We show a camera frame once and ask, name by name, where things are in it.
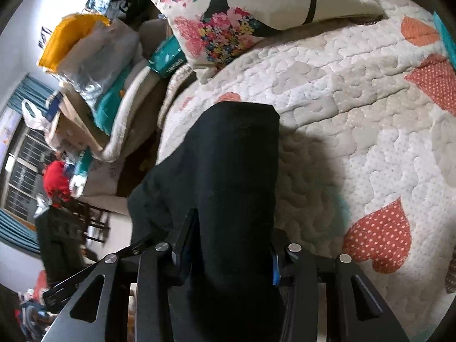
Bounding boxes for black pants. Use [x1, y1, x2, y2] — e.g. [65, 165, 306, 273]
[127, 101, 286, 342]

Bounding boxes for red cloth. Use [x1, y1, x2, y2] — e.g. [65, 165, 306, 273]
[43, 160, 72, 207]

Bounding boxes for clear plastic bag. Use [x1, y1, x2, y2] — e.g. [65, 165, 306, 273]
[59, 19, 141, 109]

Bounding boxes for teal tissue packet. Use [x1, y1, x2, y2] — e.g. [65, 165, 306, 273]
[148, 36, 188, 79]

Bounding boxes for teal cartoon print blanket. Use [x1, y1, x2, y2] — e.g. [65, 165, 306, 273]
[433, 11, 456, 69]

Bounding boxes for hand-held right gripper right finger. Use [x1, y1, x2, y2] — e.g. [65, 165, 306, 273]
[269, 235, 410, 342]

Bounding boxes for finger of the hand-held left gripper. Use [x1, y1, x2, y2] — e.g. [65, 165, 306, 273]
[43, 233, 168, 305]

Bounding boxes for barred window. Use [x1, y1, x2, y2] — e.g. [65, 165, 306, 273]
[0, 125, 62, 218]

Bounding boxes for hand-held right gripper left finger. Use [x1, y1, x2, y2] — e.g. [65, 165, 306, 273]
[41, 208, 200, 342]

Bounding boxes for dark wooden chair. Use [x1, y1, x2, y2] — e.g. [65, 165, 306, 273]
[36, 199, 109, 286]

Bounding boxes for white plastic bag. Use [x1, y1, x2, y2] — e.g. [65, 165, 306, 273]
[21, 98, 51, 132]

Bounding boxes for yellow bag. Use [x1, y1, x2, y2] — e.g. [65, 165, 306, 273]
[38, 13, 111, 75]

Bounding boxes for teal curtain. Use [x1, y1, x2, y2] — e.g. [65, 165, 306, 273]
[0, 75, 54, 253]

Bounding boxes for floral figure print pillow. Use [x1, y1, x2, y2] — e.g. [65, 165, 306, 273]
[138, 0, 385, 69]

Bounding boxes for beige folded blanket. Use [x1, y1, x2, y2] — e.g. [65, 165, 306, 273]
[93, 66, 172, 162]

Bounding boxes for quilted heart pattern bedspread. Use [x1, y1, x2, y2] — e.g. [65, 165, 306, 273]
[157, 0, 456, 342]

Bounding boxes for brown cardboard box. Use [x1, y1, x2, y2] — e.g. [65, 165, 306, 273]
[46, 93, 104, 154]

